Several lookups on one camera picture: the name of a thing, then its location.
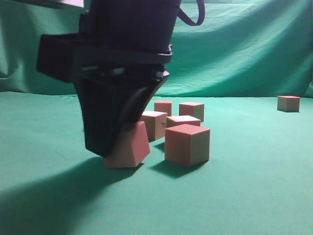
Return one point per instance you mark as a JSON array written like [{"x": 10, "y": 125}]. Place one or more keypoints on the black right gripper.
[{"x": 112, "y": 31}]

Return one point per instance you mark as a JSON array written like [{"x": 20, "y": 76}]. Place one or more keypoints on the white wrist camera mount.
[{"x": 74, "y": 3}]

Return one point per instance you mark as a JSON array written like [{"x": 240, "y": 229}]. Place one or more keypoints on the pink cube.
[
  {"x": 193, "y": 109},
  {"x": 163, "y": 106}
]

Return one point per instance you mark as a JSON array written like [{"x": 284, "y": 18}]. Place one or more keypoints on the pink cube column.
[
  {"x": 288, "y": 103},
  {"x": 187, "y": 145},
  {"x": 155, "y": 123},
  {"x": 131, "y": 148},
  {"x": 179, "y": 120}
]

